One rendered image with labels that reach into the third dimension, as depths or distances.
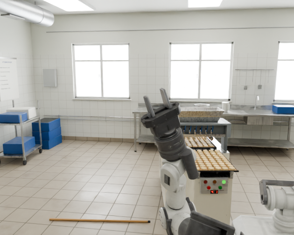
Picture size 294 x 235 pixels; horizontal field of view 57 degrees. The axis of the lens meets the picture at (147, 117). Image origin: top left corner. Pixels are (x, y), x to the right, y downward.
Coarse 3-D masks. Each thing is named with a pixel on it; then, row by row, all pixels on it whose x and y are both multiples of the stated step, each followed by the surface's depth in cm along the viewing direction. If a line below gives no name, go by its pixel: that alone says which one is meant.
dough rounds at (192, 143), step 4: (188, 140) 328; (192, 140) 328; (196, 140) 328; (200, 140) 328; (204, 140) 334; (208, 140) 328; (188, 144) 312; (192, 144) 312; (196, 144) 317; (200, 144) 312; (204, 144) 312; (208, 144) 313
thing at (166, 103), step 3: (162, 90) 77; (165, 90) 77; (162, 93) 78; (165, 93) 77; (162, 96) 79; (165, 96) 77; (162, 99) 80; (165, 99) 78; (168, 99) 78; (165, 102) 79; (168, 102) 78; (165, 105) 80; (168, 105) 78; (171, 105) 79; (168, 108) 79
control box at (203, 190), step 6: (210, 180) 236; (216, 180) 235; (222, 180) 236; (204, 186) 236; (210, 186) 236; (216, 186) 237; (222, 186) 237; (204, 192) 237; (210, 192) 237; (216, 192) 237; (222, 192) 238
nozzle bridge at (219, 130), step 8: (224, 120) 318; (192, 128) 310; (208, 128) 310; (216, 128) 310; (224, 128) 309; (184, 136) 306; (192, 136) 306; (200, 136) 306; (208, 136) 306; (216, 136) 307; (224, 136) 307; (224, 144) 316
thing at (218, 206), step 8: (200, 176) 240; (208, 176) 240; (216, 176) 240; (224, 176) 240; (192, 184) 248; (192, 192) 248; (192, 200) 248; (200, 200) 242; (208, 200) 242; (216, 200) 242; (224, 200) 242; (200, 208) 243; (208, 208) 244; (216, 208) 244; (224, 208) 244; (216, 216) 245; (224, 216) 245
